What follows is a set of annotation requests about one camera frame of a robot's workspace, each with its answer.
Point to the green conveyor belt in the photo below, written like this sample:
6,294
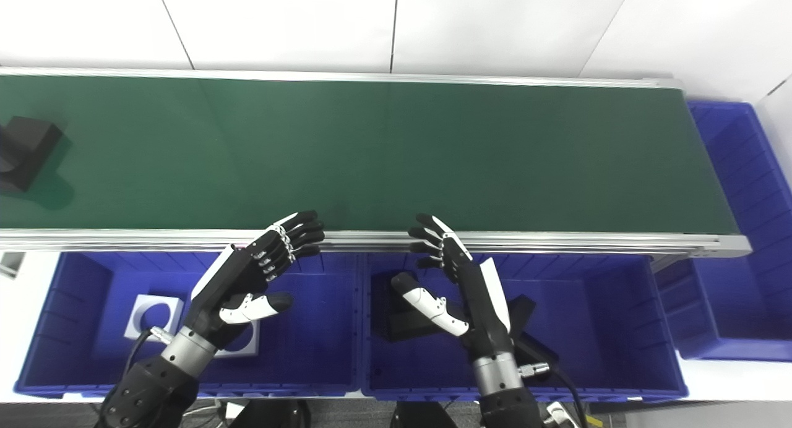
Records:
557,242
371,156

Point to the empty blue bin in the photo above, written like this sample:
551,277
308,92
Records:
748,230

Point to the blue bin with white parts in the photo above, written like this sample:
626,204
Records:
309,341

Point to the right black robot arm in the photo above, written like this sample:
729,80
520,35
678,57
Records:
504,394

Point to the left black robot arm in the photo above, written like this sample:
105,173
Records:
154,391

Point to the aluminium conveyor leg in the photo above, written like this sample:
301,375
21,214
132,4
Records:
9,264

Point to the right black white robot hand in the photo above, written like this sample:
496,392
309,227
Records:
486,310

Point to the black robot body part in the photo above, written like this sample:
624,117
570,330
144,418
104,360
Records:
421,417
272,415

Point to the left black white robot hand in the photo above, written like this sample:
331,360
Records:
232,279

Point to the black part with cylinder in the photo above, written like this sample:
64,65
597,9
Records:
25,153
525,310
402,323

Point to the white square part with hole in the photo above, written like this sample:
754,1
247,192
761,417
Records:
252,347
137,304

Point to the blue bin with black parts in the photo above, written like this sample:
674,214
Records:
600,329

